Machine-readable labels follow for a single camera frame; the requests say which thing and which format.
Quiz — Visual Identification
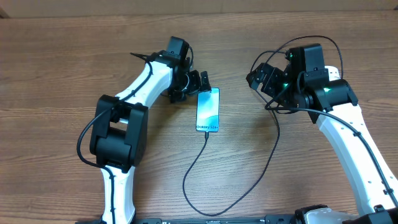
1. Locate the blue Samsung Galaxy smartphone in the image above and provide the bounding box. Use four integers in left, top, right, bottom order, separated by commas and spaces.
196, 88, 220, 133

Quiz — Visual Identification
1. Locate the white power extension strip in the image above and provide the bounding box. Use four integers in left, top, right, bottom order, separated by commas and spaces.
325, 65, 341, 82

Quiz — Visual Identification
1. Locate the black USB charging cable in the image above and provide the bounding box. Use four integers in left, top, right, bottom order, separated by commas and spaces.
182, 35, 345, 217

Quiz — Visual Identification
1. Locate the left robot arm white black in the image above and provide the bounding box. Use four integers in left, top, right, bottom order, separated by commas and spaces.
90, 37, 210, 223

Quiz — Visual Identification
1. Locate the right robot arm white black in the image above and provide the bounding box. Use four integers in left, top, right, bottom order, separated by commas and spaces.
246, 44, 397, 223

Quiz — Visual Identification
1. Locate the brown cardboard backdrop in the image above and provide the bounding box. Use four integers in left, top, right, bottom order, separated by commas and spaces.
1, 0, 397, 18

